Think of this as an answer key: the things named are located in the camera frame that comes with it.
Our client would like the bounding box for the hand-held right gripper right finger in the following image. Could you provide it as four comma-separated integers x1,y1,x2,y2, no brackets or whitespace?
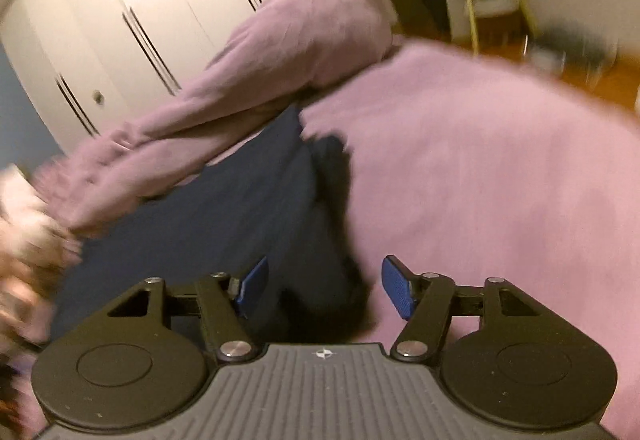
381,255,534,364

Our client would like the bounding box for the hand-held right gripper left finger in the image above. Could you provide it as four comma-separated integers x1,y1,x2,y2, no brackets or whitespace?
106,256,272,364

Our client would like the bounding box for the dark navy zip jacket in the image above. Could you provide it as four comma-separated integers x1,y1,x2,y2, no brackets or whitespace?
47,105,382,352

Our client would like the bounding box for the pink crumpled duvet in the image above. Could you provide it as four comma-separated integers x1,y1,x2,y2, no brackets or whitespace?
35,0,402,242

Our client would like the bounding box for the white lamb plush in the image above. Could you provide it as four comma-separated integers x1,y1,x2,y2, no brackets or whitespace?
0,164,84,281

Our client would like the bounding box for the black keyboard in plastic bag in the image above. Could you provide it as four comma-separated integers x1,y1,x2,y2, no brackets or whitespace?
529,20,617,77

